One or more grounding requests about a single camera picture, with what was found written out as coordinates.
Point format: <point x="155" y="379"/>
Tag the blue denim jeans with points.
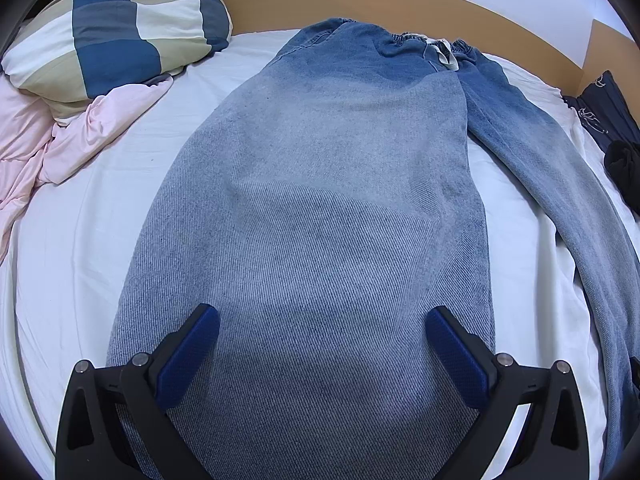
<point x="325" y="185"/>

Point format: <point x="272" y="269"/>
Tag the white bed sheet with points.
<point x="75" y="260"/>

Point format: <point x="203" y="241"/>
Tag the navy printed cloth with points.
<point x="607" y="105"/>

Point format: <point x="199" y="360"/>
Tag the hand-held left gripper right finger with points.
<point x="455" y="355"/>

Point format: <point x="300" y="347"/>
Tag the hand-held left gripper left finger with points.
<point x="190" y="355"/>

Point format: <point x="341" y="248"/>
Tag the wooden bed frame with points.
<point x="450" y="5"/>

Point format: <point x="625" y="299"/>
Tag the pink duvet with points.
<point x="65" y="150"/>

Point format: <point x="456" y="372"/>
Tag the blue beige checked pillow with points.
<point x="115" y="35"/>

